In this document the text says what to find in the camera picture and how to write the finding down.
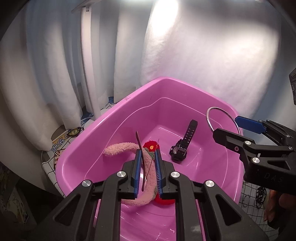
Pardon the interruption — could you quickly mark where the thin dark red hair band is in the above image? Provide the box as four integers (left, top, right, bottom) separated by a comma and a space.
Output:
135, 131, 159, 192

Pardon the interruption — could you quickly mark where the person's right hand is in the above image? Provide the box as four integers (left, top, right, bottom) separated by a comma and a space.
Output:
264, 190, 295, 230

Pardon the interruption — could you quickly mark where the pink fuzzy strawberry headband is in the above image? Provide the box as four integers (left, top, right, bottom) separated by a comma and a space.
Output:
103, 139, 176, 206

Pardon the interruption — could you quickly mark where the black digital wristwatch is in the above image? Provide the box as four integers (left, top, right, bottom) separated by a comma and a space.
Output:
169, 120, 198, 162

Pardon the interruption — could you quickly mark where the white grid bedsheet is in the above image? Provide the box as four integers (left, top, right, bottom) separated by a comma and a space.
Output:
42, 97, 278, 240

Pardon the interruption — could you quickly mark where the white curtain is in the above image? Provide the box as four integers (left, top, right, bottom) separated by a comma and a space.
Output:
1, 1, 295, 151

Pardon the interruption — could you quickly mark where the silver bangle bracelet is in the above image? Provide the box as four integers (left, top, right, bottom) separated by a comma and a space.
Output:
206, 106, 241, 136

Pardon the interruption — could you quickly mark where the pink plastic basin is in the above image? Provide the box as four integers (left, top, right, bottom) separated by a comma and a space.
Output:
56, 77, 243, 202

